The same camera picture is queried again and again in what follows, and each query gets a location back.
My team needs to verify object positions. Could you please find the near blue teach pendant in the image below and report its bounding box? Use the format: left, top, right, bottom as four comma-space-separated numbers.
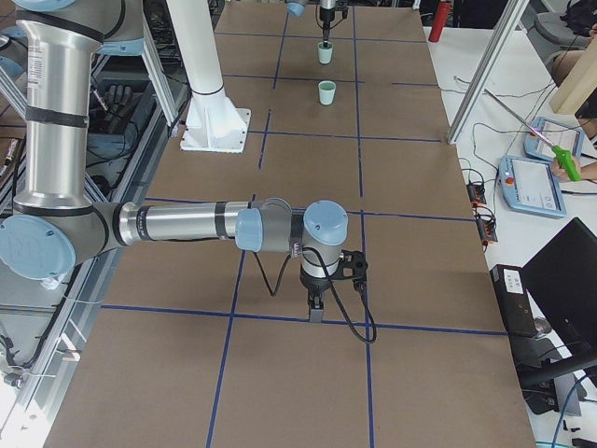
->
498, 156, 566, 218

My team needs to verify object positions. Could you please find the wooden board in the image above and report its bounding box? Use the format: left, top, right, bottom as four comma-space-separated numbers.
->
549, 45, 596, 115

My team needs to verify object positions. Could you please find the black computer box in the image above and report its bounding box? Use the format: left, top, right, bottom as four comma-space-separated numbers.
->
490, 264, 538, 338

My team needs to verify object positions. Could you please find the green paper cup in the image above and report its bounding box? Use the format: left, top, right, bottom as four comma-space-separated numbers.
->
318, 79, 336, 105
317, 41, 334, 64

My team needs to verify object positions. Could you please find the green handled grabber stick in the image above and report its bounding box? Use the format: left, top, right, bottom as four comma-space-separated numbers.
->
483, 89, 576, 176

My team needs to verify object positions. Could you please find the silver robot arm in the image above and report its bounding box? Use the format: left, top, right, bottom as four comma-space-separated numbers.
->
285, 0, 337, 49
1, 1, 348, 322

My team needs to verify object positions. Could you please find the person's hand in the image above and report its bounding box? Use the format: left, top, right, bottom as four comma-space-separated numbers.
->
550, 157, 582, 182

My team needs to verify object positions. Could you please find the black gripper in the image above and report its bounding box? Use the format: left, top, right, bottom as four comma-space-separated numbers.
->
319, 7, 335, 48
299, 269, 333, 323

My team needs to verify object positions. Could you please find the brown paper table cover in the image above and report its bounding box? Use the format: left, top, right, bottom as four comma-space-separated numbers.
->
46, 2, 535, 447

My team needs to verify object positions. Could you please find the black monitor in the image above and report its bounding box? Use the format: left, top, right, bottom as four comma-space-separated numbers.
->
521, 217, 596, 354

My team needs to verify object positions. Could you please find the far blue teach pendant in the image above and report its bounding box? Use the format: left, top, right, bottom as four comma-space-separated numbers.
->
523, 117, 585, 161

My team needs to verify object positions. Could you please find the red bottle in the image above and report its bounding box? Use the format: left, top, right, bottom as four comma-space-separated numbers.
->
428, 1, 452, 43

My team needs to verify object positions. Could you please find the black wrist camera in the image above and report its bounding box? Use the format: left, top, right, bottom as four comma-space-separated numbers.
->
336, 3, 349, 20
333, 250, 368, 283

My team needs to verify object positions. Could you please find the aluminium frame post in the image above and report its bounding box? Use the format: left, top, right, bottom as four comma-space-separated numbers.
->
447, 0, 529, 145

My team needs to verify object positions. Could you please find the white camera pole base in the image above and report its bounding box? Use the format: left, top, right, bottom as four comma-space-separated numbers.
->
167, 0, 251, 154

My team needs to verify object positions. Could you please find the blue teach pendant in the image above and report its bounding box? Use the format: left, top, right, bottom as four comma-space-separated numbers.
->
523, 117, 585, 161
498, 156, 566, 218

